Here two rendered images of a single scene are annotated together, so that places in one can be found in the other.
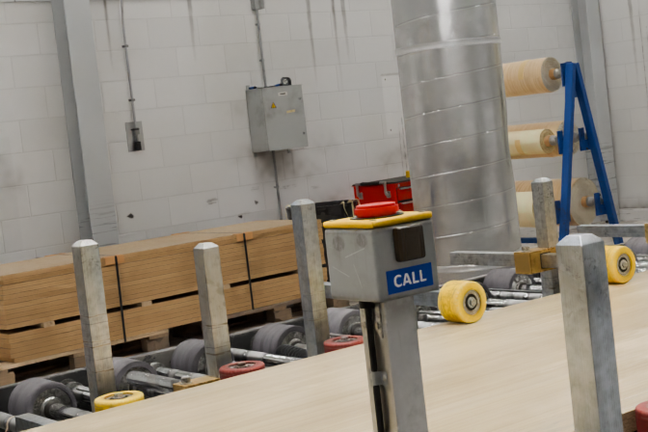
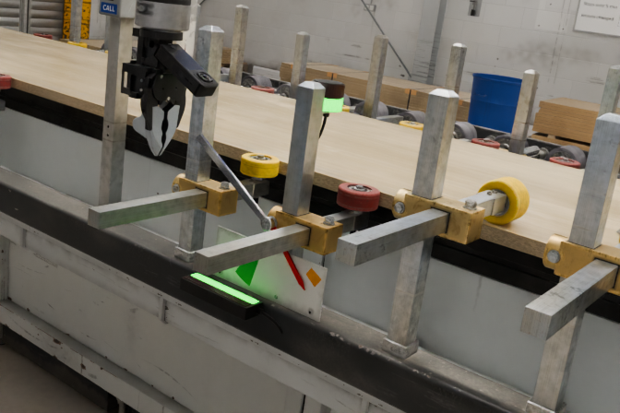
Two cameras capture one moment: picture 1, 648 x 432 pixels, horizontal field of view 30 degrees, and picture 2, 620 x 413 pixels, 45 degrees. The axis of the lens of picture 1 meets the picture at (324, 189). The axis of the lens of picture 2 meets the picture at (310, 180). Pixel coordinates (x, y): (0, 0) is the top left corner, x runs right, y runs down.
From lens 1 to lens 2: 1.96 m
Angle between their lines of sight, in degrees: 72
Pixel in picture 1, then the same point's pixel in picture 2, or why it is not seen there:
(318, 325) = not seen: hidden behind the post
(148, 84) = not seen: outside the picture
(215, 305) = (520, 109)
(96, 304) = (450, 79)
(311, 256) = (604, 106)
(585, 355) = not seen: hidden behind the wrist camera
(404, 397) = (111, 59)
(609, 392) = (197, 111)
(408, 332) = (116, 33)
